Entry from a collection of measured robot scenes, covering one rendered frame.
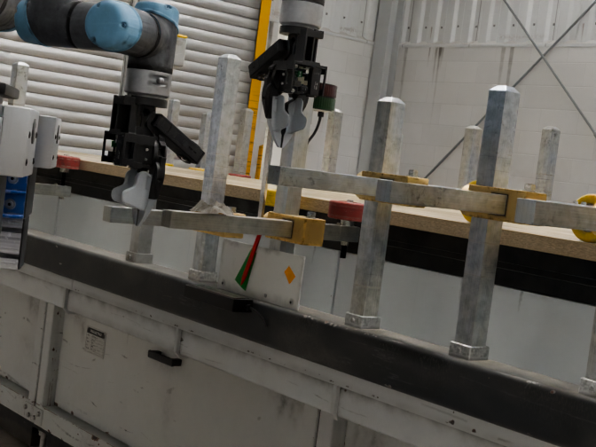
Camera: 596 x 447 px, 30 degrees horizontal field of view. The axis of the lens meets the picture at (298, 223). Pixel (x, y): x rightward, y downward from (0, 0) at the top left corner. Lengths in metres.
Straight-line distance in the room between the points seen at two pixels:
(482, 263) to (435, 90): 10.33
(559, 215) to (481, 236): 0.36
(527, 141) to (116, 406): 8.40
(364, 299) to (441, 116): 10.04
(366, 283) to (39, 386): 1.69
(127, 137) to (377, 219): 0.45
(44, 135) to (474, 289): 0.77
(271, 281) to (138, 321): 0.54
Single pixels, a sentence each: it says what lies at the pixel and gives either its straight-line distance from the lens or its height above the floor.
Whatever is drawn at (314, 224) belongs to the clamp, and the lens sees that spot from 2.05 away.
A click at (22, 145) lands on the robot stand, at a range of 1.47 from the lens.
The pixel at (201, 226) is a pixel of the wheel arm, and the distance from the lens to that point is 1.95.
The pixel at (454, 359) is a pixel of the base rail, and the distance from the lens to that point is 1.75.
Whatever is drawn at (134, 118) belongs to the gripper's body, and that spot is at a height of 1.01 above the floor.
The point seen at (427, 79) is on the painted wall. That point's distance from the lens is 12.15.
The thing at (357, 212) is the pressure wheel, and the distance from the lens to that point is 2.14.
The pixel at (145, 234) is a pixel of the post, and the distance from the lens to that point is 2.53.
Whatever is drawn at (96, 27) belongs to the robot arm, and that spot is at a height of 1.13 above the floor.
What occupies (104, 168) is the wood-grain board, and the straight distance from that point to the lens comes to 3.11.
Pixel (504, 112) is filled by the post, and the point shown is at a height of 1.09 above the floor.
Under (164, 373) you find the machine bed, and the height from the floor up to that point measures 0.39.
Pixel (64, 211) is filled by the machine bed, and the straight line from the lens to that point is 3.32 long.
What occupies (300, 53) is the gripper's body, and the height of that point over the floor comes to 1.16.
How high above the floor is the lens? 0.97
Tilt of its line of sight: 3 degrees down
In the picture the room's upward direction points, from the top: 7 degrees clockwise
